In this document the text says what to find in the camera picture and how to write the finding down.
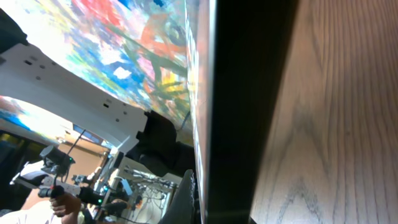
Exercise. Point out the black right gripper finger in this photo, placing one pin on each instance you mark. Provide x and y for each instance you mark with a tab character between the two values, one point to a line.
184	208

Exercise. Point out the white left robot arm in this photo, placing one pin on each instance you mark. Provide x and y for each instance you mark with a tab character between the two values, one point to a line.
146	137

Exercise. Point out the person's hand in background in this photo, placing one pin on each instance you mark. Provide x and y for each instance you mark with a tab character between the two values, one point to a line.
66	207

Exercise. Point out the colourful abstract wall painting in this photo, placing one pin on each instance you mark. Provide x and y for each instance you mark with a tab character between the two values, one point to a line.
134	51

